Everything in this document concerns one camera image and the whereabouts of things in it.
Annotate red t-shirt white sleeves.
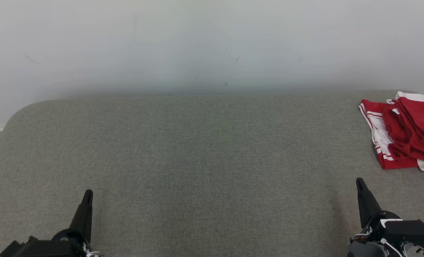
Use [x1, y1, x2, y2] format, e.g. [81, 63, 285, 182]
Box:
[358, 99, 424, 172]

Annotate red shorts white stripes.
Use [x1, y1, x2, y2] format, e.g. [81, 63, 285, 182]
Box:
[382, 91, 424, 163]

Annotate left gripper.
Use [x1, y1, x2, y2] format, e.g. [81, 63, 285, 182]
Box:
[0, 189, 94, 257]

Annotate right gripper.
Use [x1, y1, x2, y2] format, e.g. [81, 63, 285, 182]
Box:
[357, 178, 424, 248]

